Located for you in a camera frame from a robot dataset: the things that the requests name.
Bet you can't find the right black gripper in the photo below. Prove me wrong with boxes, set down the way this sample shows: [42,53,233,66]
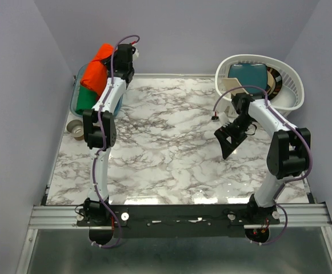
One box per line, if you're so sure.
[214,114,255,159]

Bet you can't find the orange t shirt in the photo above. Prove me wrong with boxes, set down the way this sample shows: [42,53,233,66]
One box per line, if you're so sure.
[80,43,114,99]

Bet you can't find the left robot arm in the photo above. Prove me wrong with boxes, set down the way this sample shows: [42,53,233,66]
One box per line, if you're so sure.
[80,43,137,225]

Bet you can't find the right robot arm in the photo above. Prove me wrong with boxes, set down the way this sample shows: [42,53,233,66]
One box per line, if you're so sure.
[214,93,312,224]

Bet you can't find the tape roll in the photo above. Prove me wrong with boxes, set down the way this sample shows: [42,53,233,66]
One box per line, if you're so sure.
[66,119,84,140]

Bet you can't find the beige garment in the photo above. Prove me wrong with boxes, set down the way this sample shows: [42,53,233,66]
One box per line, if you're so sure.
[222,78,247,96]

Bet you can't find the teal folded garment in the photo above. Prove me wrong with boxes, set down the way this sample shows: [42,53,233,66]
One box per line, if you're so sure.
[228,63,269,90]

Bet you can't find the white laundry basket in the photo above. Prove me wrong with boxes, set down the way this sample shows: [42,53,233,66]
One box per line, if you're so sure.
[214,54,305,118]

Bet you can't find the rolled blue t shirt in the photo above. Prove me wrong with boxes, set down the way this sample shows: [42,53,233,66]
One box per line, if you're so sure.
[113,95,123,117]

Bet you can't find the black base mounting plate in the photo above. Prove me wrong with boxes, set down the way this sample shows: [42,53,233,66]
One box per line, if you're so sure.
[77,201,280,239]

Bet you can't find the rolled green t shirt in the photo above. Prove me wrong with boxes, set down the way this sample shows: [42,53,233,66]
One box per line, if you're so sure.
[75,85,98,115]

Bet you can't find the clear blue plastic bin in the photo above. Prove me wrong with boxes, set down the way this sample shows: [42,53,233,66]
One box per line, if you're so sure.
[70,64,127,117]

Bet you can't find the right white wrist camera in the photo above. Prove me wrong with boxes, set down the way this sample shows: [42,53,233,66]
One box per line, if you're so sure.
[211,112,230,126]

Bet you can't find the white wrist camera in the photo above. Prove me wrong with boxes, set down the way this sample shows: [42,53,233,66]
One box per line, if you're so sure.
[211,112,230,126]
[132,43,139,61]

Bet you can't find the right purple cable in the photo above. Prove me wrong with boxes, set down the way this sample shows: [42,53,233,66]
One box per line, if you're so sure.
[213,86,317,245]

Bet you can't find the purple cable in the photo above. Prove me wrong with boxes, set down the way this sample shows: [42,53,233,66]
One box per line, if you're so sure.
[213,86,317,245]
[91,34,141,249]

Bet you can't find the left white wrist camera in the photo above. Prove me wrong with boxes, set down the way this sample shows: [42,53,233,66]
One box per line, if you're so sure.
[132,43,139,61]

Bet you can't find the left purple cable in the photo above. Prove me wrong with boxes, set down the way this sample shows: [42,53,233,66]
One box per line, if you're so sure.
[91,34,141,249]

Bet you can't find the aluminium rail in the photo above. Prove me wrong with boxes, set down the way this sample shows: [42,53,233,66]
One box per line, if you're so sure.
[29,203,332,229]

